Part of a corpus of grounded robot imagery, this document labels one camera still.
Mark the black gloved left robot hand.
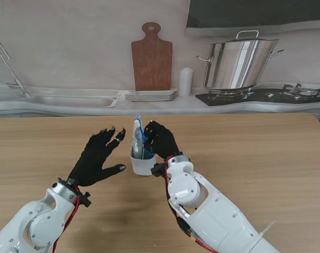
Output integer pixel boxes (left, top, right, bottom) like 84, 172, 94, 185
68, 126, 127, 187

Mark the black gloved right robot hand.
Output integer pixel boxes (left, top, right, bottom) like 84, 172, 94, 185
143, 120, 183, 160

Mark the blue toothbrush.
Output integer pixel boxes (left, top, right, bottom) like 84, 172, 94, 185
134, 118, 156, 156

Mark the silver toothpaste tube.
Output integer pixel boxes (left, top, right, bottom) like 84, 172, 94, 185
132, 114, 146, 159

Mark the white divided toothbrush holder cup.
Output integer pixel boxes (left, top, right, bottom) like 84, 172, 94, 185
130, 146, 157, 177

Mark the stack of white plates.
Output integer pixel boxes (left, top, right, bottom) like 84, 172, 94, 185
124, 89, 178, 102

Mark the white cylindrical bottle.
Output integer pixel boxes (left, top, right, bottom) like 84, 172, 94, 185
179, 67, 195, 97

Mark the stainless steel sink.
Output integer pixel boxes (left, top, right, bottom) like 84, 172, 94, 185
30, 88, 121, 109

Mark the brown wooden cutting board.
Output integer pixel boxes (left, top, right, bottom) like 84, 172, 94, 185
131, 22, 173, 92

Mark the black gas stove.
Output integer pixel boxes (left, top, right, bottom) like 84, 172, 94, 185
195, 83, 320, 106

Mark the large stainless steel pot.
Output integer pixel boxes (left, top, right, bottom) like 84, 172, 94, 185
196, 30, 285, 92

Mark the chrome kitchen faucet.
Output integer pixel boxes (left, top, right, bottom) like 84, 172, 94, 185
0, 36, 31, 98

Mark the dark range hood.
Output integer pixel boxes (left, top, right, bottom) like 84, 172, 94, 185
185, 0, 320, 36

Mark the red black right arm cable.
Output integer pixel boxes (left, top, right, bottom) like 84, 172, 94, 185
163, 157, 218, 248

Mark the red black arm cable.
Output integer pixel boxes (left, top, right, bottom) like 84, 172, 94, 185
163, 157, 218, 248
51, 186, 83, 253

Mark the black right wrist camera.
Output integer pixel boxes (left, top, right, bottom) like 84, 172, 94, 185
150, 162, 167, 177

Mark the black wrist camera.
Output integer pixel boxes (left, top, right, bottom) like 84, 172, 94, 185
79, 191, 92, 208
150, 162, 167, 177

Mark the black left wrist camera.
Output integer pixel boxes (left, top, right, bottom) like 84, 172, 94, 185
79, 191, 92, 208

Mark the red black left arm cable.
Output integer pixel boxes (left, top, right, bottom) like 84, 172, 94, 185
51, 186, 83, 253

